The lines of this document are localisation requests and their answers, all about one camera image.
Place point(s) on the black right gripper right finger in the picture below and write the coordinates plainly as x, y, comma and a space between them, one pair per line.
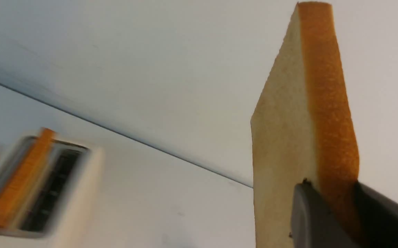
378, 217

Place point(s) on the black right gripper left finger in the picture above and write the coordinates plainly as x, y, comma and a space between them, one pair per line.
313, 224

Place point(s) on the toast slice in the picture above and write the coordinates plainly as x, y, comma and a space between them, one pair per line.
16, 193
302, 129

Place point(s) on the white toaster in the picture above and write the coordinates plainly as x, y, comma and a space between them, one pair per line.
60, 206

